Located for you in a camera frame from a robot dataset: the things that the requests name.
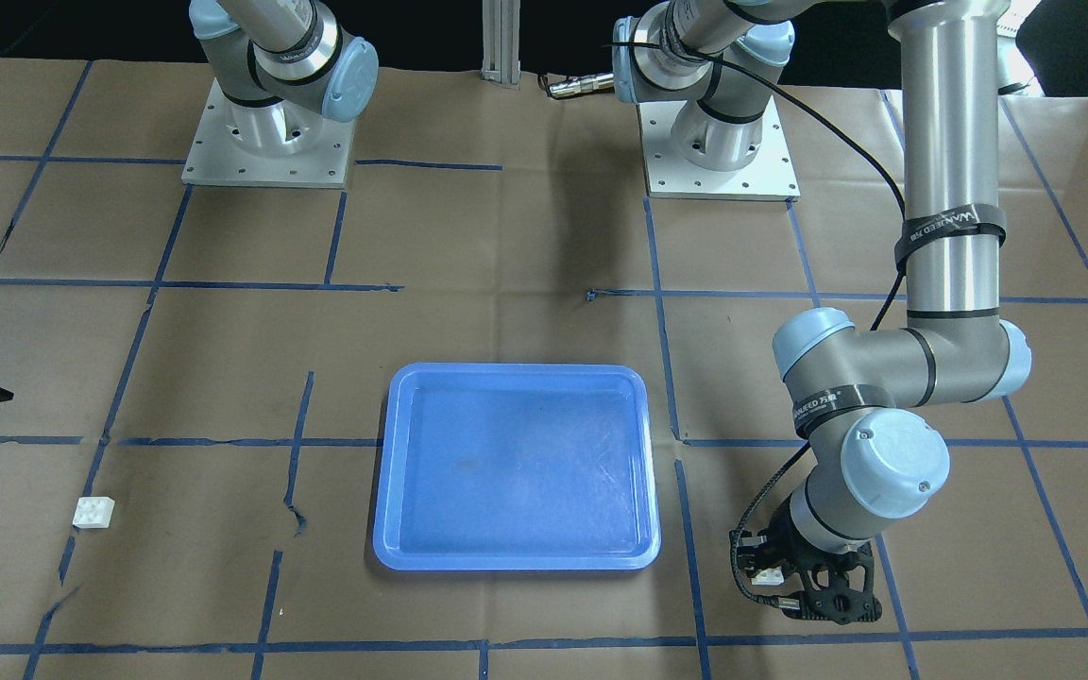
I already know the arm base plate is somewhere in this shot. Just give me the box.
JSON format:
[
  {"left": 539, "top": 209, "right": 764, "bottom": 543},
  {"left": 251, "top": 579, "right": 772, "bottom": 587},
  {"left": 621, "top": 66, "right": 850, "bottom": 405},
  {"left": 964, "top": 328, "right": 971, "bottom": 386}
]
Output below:
[
  {"left": 636, "top": 96, "right": 802, "bottom": 202},
  {"left": 181, "top": 81, "right": 355, "bottom": 190}
]

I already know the white building block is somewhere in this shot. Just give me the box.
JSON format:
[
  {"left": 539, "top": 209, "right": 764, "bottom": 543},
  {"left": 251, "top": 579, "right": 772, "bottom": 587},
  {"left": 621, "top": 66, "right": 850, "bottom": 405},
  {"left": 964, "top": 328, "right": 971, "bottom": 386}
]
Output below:
[
  {"left": 72, "top": 496, "right": 116, "bottom": 530},
  {"left": 751, "top": 567, "right": 787, "bottom": 588}
]

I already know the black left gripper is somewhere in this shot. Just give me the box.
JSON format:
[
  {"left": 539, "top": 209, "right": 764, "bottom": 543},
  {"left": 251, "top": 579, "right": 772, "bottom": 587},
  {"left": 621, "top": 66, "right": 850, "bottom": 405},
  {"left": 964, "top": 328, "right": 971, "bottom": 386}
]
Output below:
[{"left": 738, "top": 519, "right": 882, "bottom": 625}]

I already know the blue plastic tray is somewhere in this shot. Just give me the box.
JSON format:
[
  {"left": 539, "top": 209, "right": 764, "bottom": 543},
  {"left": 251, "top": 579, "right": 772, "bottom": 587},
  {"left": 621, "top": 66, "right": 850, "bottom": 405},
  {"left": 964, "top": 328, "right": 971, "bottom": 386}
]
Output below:
[{"left": 372, "top": 363, "right": 662, "bottom": 572}]

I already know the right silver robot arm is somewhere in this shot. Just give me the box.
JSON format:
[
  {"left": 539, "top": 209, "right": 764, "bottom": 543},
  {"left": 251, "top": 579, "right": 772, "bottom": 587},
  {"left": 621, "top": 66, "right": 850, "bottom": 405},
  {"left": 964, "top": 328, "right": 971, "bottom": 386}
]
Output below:
[{"left": 182, "top": 1, "right": 379, "bottom": 189}]

